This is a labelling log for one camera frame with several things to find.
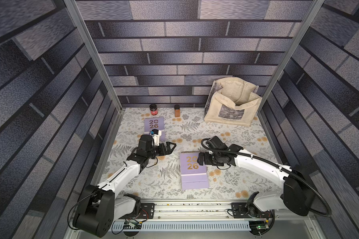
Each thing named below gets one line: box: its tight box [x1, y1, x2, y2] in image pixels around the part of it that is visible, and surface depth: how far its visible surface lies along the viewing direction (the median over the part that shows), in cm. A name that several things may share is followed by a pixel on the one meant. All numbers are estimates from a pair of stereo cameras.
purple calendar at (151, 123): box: [144, 117, 166, 142], surface depth 112 cm
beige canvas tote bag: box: [203, 77, 263, 127], surface depth 103 cm
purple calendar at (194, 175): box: [179, 151, 209, 190], surface depth 85 cm
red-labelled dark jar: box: [149, 103, 159, 116], surface depth 115 cm
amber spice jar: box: [174, 104, 181, 118], surface depth 112 cm
